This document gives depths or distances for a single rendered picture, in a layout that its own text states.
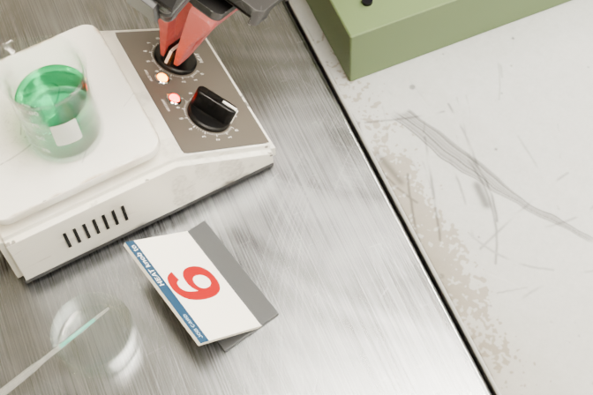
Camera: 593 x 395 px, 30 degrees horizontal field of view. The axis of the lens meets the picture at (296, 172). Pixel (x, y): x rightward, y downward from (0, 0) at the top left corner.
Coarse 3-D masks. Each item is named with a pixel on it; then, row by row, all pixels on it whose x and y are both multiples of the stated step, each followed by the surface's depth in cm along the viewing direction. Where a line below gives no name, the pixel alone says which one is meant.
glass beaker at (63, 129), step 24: (0, 48) 67; (24, 48) 68; (48, 48) 69; (72, 48) 68; (0, 72) 67; (24, 72) 70; (72, 96) 66; (24, 120) 68; (48, 120) 67; (72, 120) 68; (96, 120) 70; (48, 144) 69; (72, 144) 70; (96, 144) 72
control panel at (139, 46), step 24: (144, 48) 80; (144, 72) 78; (168, 72) 79; (192, 72) 80; (216, 72) 81; (168, 96) 77; (192, 96) 78; (240, 96) 81; (168, 120) 76; (240, 120) 79; (192, 144) 75; (216, 144) 76; (240, 144) 77
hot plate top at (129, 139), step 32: (64, 32) 77; (96, 32) 77; (96, 64) 75; (0, 96) 74; (96, 96) 74; (128, 96) 74; (0, 128) 73; (128, 128) 73; (0, 160) 72; (32, 160) 72; (96, 160) 72; (128, 160) 71; (0, 192) 71; (32, 192) 70; (64, 192) 71; (0, 224) 70
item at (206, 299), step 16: (160, 240) 76; (176, 240) 77; (160, 256) 74; (176, 256) 75; (192, 256) 76; (160, 272) 73; (176, 272) 74; (192, 272) 75; (208, 272) 76; (176, 288) 73; (192, 288) 74; (208, 288) 74; (224, 288) 75; (192, 304) 72; (208, 304) 73; (224, 304) 74; (208, 320) 72; (224, 320) 73; (240, 320) 74; (208, 336) 71
